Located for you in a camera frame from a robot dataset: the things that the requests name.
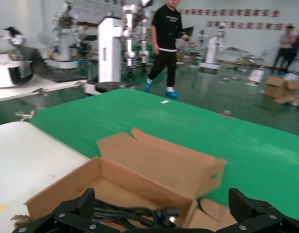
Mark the small white robot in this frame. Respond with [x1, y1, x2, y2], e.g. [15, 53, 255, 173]
[199, 30, 225, 71]

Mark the round dark base plate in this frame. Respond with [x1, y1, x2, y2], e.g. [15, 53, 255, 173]
[95, 82, 135, 93]

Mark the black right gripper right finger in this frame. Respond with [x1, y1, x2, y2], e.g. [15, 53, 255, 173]
[216, 188, 283, 233]

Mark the white curved machine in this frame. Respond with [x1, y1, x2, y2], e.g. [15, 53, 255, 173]
[0, 26, 35, 88]

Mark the white floor sign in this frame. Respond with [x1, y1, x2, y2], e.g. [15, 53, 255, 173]
[248, 69, 265, 85]

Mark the person in black shirt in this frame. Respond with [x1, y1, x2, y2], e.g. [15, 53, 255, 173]
[144, 0, 195, 99]

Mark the metal table clip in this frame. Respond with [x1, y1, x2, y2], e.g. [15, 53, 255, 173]
[15, 110, 37, 121]
[216, 110, 234, 120]

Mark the flat brown cardboard sheet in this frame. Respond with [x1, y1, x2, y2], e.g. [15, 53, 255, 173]
[273, 94, 299, 110]

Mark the open cardboard box with hole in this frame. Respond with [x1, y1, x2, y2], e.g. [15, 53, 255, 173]
[10, 127, 228, 230]

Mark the white side table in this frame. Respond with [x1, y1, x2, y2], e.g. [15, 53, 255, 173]
[0, 79, 88, 102]

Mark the open brown shipping carton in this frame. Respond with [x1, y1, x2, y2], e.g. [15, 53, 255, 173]
[264, 75, 299, 99]

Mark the green table mat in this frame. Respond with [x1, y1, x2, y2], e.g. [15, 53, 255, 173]
[28, 87, 299, 214]

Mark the standing person in light shirt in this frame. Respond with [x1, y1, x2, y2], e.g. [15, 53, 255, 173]
[272, 24, 299, 73]

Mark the black laptop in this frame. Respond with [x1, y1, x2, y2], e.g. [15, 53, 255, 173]
[180, 26, 195, 41]

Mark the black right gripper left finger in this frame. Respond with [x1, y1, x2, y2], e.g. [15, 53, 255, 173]
[12, 188, 127, 233]

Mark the white humanoid robot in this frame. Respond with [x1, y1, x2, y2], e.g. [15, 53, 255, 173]
[51, 1, 79, 70]

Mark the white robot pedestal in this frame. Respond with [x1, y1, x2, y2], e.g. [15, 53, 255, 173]
[97, 17, 123, 83]

